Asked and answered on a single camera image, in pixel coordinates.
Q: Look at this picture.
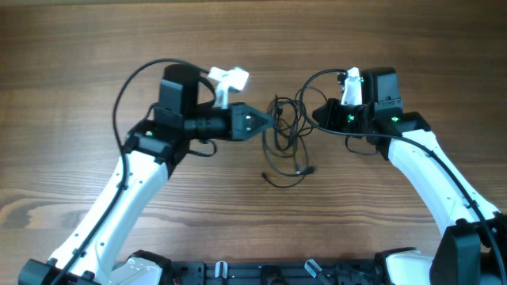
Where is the thick black usb cable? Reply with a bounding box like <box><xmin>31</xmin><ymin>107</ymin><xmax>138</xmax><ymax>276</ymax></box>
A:
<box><xmin>261</xmin><ymin>94</ymin><xmax>318</xmax><ymax>178</ymax></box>

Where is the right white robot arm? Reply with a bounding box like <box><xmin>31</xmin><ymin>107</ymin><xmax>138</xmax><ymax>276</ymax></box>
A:
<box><xmin>312</xmin><ymin>67</ymin><xmax>506</xmax><ymax>284</ymax></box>

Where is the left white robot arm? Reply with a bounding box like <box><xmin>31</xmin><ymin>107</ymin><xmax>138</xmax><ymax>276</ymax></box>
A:
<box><xmin>17</xmin><ymin>59</ymin><xmax>273</xmax><ymax>284</ymax></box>

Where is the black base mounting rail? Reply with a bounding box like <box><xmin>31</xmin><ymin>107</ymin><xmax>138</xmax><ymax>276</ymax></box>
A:
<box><xmin>163</xmin><ymin>260</ymin><xmax>383</xmax><ymax>285</ymax></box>

